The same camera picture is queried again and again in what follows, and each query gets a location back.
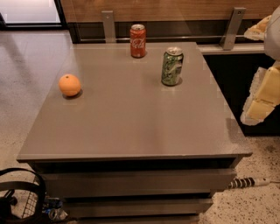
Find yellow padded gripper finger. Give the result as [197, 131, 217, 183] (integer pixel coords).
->
[240, 66, 280, 126]
[244, 16, 271, 41]

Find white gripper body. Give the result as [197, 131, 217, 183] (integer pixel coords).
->
[264, 5, 280, 60]

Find orange fruit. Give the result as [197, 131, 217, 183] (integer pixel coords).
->
[59, 74, 81, 96]

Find white power strip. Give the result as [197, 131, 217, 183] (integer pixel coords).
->
[227, 178, 270, 189]

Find green soda can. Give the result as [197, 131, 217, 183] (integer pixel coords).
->
[161, 46, 184, 86]

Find red Coca-Cola can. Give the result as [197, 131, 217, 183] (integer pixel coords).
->
[130, 24, 146, 58]

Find grey drawer cabinet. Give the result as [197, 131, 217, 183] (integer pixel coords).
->
[17, 42, 251, 224]

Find crushed cans on floor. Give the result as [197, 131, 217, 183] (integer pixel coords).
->
[42, 197, 68, 221]

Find right metal railing bracket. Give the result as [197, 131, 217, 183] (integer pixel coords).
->
[220, 7, 246, 51]

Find metal railing bracket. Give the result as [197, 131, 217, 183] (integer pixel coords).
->
[220, 7, 246, 51]
[101, 10, 116, 43]

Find horizontal metal rail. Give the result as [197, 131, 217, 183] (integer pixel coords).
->
[78, 34, 246, 42]

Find left metal railing bracket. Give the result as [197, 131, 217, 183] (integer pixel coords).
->
[101, 10, 116, 43]

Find black wire basket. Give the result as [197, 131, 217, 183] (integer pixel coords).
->
[0, 168, 50, 224]

